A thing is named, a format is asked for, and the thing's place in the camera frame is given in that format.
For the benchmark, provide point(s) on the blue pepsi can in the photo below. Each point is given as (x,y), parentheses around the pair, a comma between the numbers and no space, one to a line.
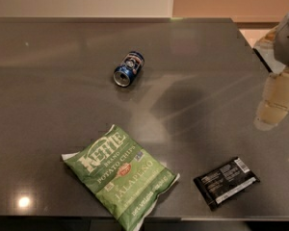
(126,72)

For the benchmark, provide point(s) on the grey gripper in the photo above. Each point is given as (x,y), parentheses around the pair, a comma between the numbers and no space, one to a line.
(287,42)

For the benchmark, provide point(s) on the black snack bar wrapper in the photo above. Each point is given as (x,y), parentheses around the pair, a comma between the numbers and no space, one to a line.
(223,182)

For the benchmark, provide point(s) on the green kettle chips bag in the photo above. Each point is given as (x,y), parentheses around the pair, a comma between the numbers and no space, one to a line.
(122,175)

